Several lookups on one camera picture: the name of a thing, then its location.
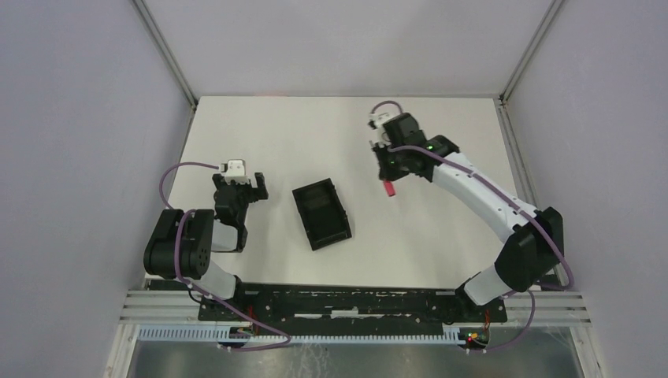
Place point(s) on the aluminium corner post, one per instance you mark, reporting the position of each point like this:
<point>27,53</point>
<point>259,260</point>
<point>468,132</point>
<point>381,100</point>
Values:
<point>544,26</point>
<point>154,31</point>

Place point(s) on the red handled black screwdriver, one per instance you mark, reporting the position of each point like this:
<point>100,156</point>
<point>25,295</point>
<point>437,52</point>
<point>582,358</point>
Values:
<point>389,188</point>

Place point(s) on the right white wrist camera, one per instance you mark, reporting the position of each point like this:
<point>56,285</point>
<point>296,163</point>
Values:
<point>377,120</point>

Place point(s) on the black plastic bin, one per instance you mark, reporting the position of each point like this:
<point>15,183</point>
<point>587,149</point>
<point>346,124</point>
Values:
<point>323,216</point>

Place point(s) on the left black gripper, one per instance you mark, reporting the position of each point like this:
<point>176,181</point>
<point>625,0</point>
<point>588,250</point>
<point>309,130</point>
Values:
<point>239,190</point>

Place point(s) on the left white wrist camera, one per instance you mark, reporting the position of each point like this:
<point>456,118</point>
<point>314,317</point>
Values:
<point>234,172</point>

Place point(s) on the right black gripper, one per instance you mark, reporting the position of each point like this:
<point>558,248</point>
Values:
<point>383,161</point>

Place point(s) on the aluminium frame rail front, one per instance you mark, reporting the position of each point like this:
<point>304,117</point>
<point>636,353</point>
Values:
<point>551,309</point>

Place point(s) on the left aluminium corner post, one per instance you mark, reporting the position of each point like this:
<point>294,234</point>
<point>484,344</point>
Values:
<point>154,31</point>

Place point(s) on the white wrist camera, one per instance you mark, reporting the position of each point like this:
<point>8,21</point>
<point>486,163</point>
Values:
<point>234,172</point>
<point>377,120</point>

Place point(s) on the right aluminium corner post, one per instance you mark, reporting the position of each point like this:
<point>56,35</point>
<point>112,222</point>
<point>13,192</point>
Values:
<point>544,26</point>

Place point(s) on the white slotted cable duct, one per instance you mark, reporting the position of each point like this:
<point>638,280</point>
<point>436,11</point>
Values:
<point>228,334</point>

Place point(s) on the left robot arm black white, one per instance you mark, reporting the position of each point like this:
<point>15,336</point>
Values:
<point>180,247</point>

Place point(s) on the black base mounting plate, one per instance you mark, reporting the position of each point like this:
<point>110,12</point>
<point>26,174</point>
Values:
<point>338,310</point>

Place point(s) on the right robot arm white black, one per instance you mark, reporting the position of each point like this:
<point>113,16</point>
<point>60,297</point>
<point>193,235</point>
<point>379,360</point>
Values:
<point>532,239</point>

